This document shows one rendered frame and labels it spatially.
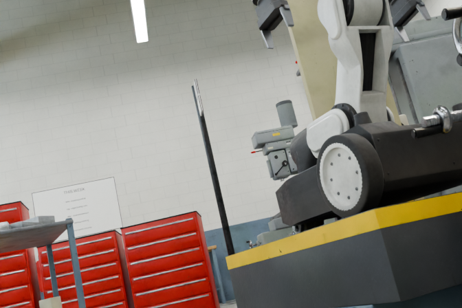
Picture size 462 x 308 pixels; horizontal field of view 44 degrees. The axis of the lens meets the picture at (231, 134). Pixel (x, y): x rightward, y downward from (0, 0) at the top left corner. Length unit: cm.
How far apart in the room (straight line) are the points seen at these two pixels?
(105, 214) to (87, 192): 49
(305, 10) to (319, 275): 187
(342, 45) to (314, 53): 129
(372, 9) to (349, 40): 13
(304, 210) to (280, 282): 21
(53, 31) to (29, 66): 78
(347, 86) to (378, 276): 65
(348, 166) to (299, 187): 31
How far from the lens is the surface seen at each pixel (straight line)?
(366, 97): 170
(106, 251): 555
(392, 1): 198
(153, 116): 1040
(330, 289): 142
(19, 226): 337
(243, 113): 1048
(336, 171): 142
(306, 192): 163
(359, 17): 172
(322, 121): 175
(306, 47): 298
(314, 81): 292
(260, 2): 169
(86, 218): 1012
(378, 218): 123
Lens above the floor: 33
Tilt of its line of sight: 14 degrees up
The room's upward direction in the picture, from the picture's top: 13 degrees counter-clockwise
